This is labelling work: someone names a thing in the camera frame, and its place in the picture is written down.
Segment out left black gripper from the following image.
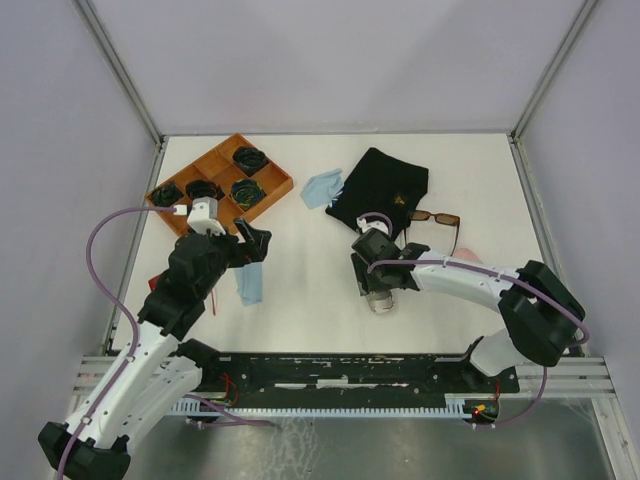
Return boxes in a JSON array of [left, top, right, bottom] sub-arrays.
[[196, 216, 270, 297]]

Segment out light blue cleaning cloth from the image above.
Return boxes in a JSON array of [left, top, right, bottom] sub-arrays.
[[235, 263, 263, 307]]

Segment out marble pattern glasses case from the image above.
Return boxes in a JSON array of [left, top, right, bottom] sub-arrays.
[[365, 290, 394, 315]]

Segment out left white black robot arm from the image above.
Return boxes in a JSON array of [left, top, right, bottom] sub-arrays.
[[38, 218, 272, 479]]

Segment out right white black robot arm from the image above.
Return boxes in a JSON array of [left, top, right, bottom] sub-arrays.
[[351, 228, 590, 391]]

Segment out brown sunglasses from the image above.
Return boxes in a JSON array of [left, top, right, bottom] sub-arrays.
[[403, 210, 461, 255]]

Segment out red sunglasses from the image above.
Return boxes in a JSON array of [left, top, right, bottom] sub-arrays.
[[148, 274, 217, 315]]

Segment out rolled blue yellow belt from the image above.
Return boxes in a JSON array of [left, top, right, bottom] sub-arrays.
[[231, 179, 266, 211]]

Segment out black folded cloth pouch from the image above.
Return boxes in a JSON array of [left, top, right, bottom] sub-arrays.
[[325, 147, 429, 240]]

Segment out crumpled light blue cloth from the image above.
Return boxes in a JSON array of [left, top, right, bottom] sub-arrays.
[[300, 168, 344, 209]]

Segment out rolled black belt top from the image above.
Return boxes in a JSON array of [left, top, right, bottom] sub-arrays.
[[232, 146, 268, 176]]

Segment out rolled black belt middle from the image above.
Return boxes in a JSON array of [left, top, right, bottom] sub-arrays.
[[185, 180, 224, 201]]

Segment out pink glasses case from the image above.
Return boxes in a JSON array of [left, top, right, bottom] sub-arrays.
[[452, 248, 482, 264]]

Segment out rolled green black belt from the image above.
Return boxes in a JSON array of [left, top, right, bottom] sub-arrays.
[[150, 181, 183, 208]]

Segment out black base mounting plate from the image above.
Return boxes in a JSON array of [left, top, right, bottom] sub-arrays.
[[196, 353, 520, 405]]

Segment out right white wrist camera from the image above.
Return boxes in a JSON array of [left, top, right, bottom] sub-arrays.
[[356, 216, 390, 236]]

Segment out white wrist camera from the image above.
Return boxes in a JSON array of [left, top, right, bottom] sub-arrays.
[[173, 197, 227, 236], [356, 216, 390, 236]]

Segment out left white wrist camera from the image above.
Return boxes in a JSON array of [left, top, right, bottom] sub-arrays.
[[173, 197, 227, 236]]

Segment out right aluminium frame post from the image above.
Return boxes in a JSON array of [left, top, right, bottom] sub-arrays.
[[509, 0, 601, 144]]

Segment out aluminium frame post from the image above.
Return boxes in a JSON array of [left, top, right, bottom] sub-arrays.
[[74, 0, 169, 146], [509, 0, 601, 144]]

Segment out white slotted cable duct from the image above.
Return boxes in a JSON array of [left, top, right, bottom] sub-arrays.
[[159, 392, 496, 416]]

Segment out left aluminium frame post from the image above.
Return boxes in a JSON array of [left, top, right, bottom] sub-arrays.
[[74, 0, 169, 146]]

